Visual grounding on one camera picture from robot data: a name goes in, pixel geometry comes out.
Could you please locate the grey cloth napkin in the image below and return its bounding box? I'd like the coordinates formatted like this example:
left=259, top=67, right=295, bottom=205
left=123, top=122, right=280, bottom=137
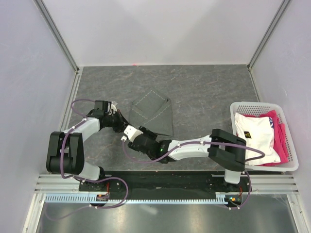
left=128, top=88, right=173, bottom=137

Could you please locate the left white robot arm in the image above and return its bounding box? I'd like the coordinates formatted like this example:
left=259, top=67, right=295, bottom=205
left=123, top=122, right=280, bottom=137
left=46, top=100, right=129, bottom=191

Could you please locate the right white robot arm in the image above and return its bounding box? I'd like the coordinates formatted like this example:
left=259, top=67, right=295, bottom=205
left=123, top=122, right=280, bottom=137
left=122, top=125, right=246, bottom=191

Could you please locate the white plastic basket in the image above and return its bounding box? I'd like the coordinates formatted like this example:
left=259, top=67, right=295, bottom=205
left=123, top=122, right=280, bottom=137
left=230, top=101, right=299, bottom=172

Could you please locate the white cloth in basket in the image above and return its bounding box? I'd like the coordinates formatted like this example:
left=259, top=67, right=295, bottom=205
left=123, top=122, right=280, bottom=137
left=235, top=113, right=281, bottom=166

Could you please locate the pink cloth in basket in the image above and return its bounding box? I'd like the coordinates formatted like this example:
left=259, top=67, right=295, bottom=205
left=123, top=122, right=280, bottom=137
left=259, top=110, right=289, bottom=166

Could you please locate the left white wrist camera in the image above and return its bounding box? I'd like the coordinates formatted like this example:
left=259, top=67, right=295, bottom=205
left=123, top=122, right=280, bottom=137
left=108, top=101, right=118, bottom=115

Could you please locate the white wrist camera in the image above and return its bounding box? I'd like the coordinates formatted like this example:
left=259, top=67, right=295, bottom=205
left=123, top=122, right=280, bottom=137
left=108, top=101, right=118, bottom=115
left=121, top=125, right=143, bottom=142

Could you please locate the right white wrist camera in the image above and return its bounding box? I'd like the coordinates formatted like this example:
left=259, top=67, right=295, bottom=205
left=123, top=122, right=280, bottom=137
left=121, top=125, right=143, bottom=142

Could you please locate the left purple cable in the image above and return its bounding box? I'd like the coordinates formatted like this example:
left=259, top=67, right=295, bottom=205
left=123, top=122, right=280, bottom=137
left=45, top=99, right=129, bottom=221

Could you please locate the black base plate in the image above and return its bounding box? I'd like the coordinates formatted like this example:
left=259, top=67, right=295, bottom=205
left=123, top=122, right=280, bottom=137
left=79, top=170, right=250, bottom=193

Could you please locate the slotted cable duct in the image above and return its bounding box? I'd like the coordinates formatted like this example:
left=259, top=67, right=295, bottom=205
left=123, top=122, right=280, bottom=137
left=45, top=193, right=229, bottom=205

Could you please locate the left aluminium frame post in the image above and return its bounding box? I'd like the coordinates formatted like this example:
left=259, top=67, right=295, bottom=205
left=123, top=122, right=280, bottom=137
left=34, top=0, right=79, bottom=73

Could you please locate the aluminium frame post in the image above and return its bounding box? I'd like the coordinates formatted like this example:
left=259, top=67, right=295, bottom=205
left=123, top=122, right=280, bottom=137
left=247, top=0, right=292, bottom=71
left=34, top=0, right=79, bottom=73

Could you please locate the right aluminium frame post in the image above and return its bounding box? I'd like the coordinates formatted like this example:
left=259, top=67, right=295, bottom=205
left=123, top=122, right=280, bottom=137
left=247, top=0, right=292, bottom=71

